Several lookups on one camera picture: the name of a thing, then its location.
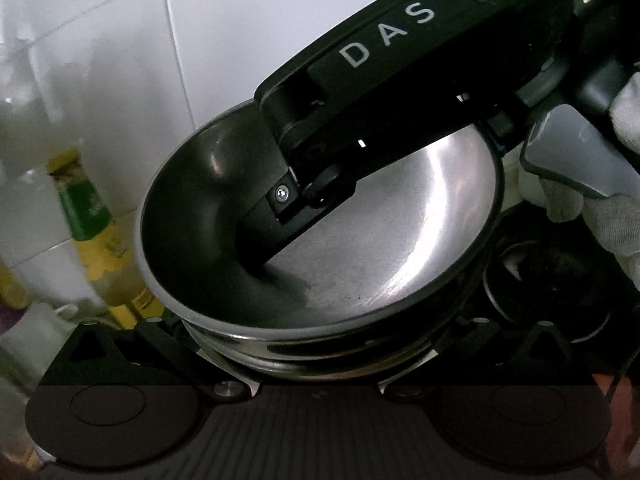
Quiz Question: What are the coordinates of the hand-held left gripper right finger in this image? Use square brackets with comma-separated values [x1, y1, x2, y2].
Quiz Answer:
[384, 317, 585, 402]

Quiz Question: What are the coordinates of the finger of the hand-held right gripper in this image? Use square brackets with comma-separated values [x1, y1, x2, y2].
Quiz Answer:
[234, 157, 361, 275]

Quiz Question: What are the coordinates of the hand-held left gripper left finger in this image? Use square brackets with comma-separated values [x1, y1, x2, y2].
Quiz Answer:
[54, 317, 252, 403]

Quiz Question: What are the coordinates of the stainless steel bowl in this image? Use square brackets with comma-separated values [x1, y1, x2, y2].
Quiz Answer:
[180, 240, 501, 382]
[137, 102, 504, 337]

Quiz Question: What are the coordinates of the person's right hand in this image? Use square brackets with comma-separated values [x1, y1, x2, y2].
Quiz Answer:
[517, 71, 640, 292]

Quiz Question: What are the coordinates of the yellow green plastic bottle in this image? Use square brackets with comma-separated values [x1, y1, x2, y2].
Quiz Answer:
[46, 149, 167, 322]

